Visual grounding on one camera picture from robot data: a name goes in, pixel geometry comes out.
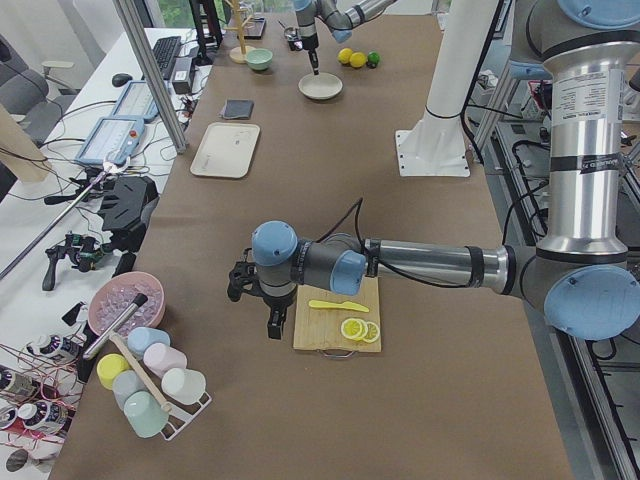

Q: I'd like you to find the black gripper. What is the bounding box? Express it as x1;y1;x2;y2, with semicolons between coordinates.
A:
288;33;319;76
227;247;297;340

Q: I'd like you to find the cream round plate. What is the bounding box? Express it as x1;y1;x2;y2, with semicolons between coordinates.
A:
298;72;343;100

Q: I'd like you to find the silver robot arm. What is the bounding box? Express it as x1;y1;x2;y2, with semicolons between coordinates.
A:
227;1;639;340
293;0;395;76

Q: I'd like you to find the cream rectangular tray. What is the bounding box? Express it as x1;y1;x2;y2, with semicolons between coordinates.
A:
190;122;260;179

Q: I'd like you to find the yellow lemon far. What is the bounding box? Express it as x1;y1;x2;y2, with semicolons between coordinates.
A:
337;48;353;65

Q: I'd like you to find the yellow lemon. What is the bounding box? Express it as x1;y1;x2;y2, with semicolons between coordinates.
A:
349;51;368;69
337;48;353;65

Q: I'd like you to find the metal scoop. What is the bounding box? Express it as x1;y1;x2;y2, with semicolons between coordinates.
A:
278;20;300;42

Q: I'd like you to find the bamboo cutting board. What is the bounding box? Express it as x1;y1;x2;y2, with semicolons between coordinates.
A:
293;278;382;353

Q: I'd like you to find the yellow plastic knife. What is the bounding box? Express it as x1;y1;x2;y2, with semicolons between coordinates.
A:
308;299;370;313

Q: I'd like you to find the yellow lemon near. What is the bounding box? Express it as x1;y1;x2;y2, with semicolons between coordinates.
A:
349;51;368;69

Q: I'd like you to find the mint green bowl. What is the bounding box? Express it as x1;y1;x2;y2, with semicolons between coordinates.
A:
245;48;273;72

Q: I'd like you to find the green lime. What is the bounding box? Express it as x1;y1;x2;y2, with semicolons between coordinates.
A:
367;51;381;68

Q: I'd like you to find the wooden cup tree stand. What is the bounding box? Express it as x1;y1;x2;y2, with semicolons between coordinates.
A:
224;0;254;64

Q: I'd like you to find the grey folded cloth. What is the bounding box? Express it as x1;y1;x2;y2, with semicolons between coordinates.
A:
220;99;254;120

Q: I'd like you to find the lemon slice back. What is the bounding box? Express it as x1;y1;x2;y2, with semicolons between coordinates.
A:
360;321;380;344

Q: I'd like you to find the white cup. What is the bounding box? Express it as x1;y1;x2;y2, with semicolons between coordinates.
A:
161;368;206;405

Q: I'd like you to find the pink cup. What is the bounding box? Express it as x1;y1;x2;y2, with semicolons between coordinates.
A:
143;342;187;378

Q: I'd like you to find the metal muddler stick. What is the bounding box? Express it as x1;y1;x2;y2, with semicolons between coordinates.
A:
82;293;148;360

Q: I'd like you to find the white cup rack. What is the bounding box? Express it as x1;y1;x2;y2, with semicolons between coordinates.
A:
108;333;213;442

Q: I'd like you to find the blue cup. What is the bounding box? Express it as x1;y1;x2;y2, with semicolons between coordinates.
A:
127;327;171;360

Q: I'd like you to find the black keyboard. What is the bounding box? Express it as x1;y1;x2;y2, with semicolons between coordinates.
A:
152;36;182;80

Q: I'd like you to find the mint green cup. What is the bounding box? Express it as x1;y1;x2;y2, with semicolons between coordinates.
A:
123;391;169;438

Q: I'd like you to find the grey cup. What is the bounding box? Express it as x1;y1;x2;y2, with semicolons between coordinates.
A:
112;370;146;410

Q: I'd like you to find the pink bowl of ice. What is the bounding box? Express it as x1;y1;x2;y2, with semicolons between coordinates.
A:
88;271;165;336

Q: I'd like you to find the yellow cup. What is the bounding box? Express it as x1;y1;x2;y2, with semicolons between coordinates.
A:
96;353;130;390

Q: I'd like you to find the far teach pendant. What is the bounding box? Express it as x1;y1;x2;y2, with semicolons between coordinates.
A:
111;80;159;123

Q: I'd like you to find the teach pendant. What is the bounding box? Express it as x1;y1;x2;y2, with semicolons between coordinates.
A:
111;80;159;123
75;116;145;167

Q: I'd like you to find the black computer mouse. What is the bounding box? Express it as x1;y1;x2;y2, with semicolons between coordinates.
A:
111;73;133;88

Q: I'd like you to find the black hand-held gripper device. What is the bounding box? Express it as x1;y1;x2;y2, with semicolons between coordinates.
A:
42;232;113;291

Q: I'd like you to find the near teach pendant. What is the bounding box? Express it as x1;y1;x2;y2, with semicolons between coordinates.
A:
75;116;145;167

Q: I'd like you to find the metal reacher grabber stick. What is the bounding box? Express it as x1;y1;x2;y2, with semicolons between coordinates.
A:
0;155;132;280

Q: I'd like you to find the white camera post base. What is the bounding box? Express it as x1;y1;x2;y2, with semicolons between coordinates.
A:
396;1;481;177

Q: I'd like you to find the aluminium frame post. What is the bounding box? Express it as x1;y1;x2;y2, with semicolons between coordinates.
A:
113;0;187;154

